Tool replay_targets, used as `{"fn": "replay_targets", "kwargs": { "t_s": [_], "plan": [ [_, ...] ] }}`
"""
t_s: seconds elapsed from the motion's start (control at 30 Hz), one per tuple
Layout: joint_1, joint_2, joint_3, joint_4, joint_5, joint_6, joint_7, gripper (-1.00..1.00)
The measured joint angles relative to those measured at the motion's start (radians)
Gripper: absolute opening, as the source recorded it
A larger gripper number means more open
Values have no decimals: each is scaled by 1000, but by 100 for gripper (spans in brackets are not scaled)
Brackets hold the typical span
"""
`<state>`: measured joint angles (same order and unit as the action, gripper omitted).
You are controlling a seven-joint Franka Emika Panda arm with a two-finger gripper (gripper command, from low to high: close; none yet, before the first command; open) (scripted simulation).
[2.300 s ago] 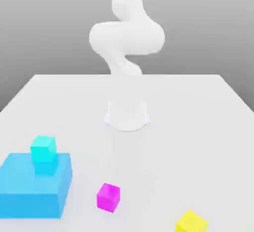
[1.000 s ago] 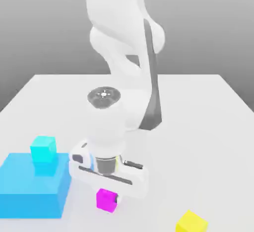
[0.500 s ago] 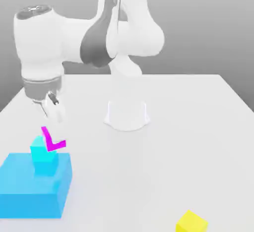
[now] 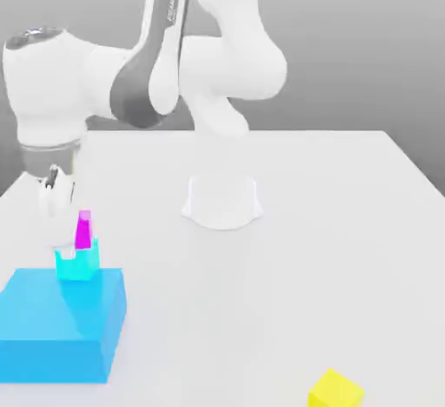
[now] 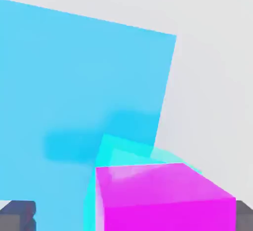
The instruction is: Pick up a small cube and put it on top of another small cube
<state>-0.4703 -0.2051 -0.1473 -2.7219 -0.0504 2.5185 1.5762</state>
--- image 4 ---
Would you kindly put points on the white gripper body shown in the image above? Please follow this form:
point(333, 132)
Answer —
point(59, 221)

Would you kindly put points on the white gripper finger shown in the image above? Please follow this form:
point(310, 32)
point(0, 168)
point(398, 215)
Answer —
point(68, 253)

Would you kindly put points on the small magenta cube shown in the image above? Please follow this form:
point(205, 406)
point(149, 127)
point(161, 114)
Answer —
point(83, 234)

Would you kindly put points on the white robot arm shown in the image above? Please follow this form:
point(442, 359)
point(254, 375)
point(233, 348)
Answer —
point(222, 66)

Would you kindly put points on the small cyan cube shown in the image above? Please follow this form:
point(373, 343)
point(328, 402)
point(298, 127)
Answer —
point(78, 268)

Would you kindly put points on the small yellow cube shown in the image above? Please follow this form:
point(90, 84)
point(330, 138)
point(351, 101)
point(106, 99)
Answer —
point(335, 391)

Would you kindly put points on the large blue box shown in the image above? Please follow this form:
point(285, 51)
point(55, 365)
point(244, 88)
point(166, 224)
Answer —
point(52, 330)

